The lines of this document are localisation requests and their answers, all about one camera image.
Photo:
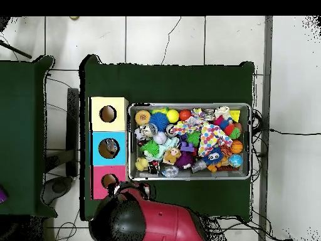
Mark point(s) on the tan plush animal toy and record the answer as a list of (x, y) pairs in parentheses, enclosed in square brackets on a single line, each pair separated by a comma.
[(172, 154)]

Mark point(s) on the small red ball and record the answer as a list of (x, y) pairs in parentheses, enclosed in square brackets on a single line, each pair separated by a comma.
[(185, 114)]

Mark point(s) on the purple and blue bowl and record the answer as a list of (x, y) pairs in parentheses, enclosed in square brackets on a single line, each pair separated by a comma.
[(2, 194)]

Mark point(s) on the dark green table cloth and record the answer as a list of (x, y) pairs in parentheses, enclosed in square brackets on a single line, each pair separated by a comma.
[(175, 80), (25, 125)]

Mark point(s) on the shallow clear mesh bin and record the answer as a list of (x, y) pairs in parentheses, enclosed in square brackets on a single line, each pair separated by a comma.
[(189, 175)]

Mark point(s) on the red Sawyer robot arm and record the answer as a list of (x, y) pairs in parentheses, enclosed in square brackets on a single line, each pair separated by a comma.
[(165, 226)]

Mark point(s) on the blue spiky rubber ball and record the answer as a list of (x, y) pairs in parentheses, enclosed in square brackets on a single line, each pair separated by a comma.
[(159, 120)]

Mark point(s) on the wooden box with three holes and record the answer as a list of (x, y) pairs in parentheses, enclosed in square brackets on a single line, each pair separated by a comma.
[(108, 136)]

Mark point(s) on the crushed silver drink can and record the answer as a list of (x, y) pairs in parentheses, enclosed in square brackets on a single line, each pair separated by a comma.
[(148, 130)]

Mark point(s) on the purple toy building block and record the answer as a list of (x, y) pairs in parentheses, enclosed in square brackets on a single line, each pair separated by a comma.
[(187, 147)]

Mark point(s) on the yellow rubber duck toy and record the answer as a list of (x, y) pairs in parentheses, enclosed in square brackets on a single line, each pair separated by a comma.
[(142, 163)]

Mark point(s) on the polka dot cloth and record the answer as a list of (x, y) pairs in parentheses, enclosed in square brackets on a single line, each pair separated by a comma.
[(210, 138)]

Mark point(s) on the black panel stand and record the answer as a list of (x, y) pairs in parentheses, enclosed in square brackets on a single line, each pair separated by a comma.
[(73, 130)]

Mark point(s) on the green spiky rubber ball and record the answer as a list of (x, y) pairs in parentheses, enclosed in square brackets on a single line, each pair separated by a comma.
[(150, 148)]

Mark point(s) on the orange ball with cream dots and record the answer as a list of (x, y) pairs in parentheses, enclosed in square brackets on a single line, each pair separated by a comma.
[(142, 117)]

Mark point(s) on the plain yellow ball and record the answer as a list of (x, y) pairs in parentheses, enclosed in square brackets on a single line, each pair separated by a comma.
[(172, 116)]

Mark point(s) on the grey stand base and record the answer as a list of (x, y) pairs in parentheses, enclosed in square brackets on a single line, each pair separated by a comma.
[(61, 187)]

